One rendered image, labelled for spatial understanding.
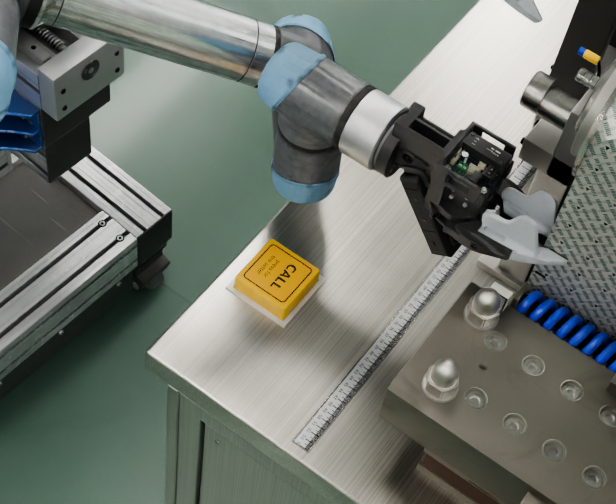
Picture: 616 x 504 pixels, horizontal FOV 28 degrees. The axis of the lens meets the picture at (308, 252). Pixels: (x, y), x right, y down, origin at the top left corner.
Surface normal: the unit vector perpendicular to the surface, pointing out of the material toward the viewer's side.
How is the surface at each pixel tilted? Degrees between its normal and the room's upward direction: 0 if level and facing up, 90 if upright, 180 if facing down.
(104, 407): 0
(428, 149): 90
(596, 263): 90
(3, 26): 58
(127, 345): 0
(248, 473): 90
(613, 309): 90
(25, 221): 0
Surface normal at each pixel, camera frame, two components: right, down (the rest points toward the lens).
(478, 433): 0.10, -0.55
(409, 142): -0.58, 0.64
